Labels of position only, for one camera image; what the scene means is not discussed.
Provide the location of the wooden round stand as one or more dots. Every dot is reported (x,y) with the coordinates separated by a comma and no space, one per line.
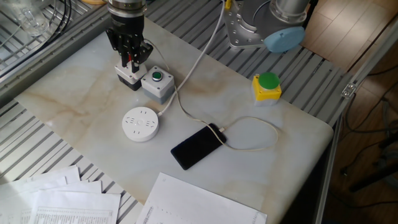
(93,2)

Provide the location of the round white power socket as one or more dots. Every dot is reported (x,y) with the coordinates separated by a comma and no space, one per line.
(140,124)

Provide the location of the red push button box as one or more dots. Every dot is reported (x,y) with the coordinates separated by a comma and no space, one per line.
(124,73)

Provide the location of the clear plastic container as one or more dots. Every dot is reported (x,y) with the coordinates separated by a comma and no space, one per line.
(28,18)

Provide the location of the white marble slab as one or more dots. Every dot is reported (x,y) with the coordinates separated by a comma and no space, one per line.
(93,93)

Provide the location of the aluminium frame rail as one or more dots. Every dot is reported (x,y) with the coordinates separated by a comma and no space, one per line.
(56,53)
(373,59)

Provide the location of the black tripod stand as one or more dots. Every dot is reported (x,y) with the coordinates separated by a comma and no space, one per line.
(373,177)

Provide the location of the black smartphone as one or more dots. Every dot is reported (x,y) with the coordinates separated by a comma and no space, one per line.
(197,146)

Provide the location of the paper sheet with handwritten list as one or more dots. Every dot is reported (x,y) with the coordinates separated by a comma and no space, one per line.
(192,202)

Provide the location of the yellow box green mushroom button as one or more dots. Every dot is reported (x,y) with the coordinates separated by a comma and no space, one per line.
(267,93)

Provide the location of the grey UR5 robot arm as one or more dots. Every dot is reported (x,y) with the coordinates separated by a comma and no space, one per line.
(283,40)

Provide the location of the white paper sheet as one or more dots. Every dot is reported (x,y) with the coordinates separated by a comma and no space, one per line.
(46,182)
(62,172)
(87,186)

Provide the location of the small green button box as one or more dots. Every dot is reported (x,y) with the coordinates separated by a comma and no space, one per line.
(158,90)

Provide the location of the paper sheet with printed table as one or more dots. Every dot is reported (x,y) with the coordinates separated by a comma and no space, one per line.
(77,208)

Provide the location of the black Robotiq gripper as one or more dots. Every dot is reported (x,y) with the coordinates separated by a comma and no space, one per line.
(127,25)

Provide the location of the aluminium frame leg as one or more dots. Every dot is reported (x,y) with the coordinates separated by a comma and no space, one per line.
(326,174)

